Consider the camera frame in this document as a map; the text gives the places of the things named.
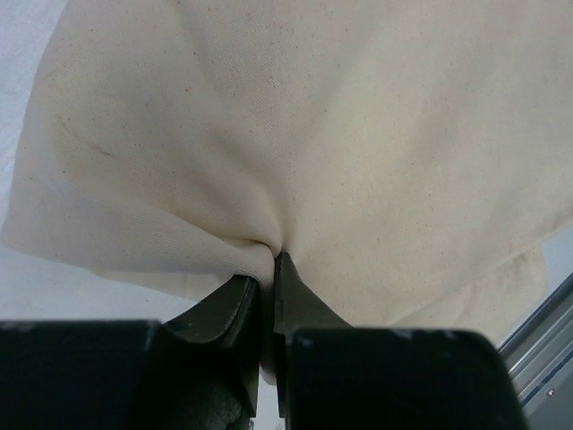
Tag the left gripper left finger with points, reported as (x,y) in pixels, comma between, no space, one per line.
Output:
(221,336)

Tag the beige cloth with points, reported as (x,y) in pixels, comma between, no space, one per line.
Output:
(410,156)

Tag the aluminium rail frame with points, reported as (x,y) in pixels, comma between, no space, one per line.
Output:
(539,358)

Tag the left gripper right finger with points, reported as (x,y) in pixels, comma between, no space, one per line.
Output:
(301,322)

